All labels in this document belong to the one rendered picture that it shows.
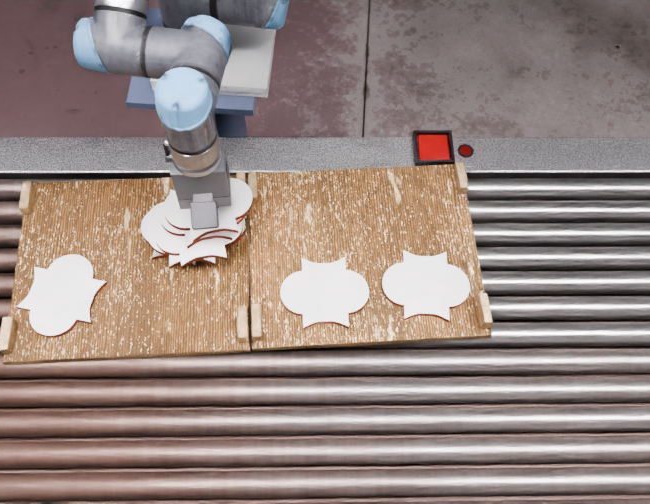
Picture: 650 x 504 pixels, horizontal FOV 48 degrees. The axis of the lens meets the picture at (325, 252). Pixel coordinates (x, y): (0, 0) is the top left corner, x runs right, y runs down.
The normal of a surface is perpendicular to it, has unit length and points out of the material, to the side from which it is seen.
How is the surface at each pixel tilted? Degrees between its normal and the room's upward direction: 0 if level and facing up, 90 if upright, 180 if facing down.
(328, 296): 0
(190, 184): 90
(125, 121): 0
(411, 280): 0
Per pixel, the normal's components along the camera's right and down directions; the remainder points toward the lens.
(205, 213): 0.06, 0.00
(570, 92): 0.02, -0.44
